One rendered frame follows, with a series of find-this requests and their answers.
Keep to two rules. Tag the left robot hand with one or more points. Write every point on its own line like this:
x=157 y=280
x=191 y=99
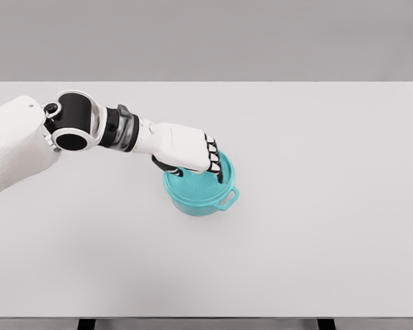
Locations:
x=186 y=144

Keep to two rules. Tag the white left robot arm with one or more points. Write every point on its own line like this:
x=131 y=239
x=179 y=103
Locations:
x=17 y=137

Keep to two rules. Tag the teal pot lid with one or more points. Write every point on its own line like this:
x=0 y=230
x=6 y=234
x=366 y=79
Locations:
x=199 y=185

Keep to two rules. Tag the teal pot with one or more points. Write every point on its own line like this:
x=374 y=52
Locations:
x=206 y=208

